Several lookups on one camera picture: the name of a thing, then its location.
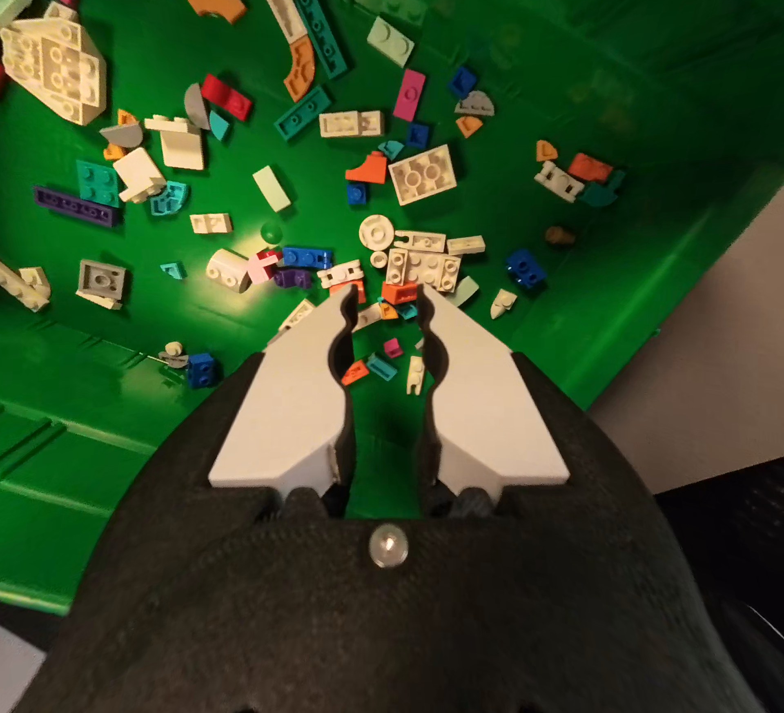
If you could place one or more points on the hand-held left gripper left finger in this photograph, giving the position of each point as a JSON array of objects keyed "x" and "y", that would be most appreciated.
[{"x": 288, "y": 407}]

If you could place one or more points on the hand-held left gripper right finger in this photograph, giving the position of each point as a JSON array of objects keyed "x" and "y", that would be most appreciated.
[{"x": 490, "y": 413}]

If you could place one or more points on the orange lego brick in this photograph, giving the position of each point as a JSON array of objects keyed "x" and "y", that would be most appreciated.
[{"x": 398, "y": 293}]

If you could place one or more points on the pile of lego pieces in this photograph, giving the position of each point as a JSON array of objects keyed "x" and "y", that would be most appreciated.
[{"x": 422, "y": 174}]

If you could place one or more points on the green plastic bin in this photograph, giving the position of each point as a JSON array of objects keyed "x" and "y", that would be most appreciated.
[{"x": 551, "y": 21}]

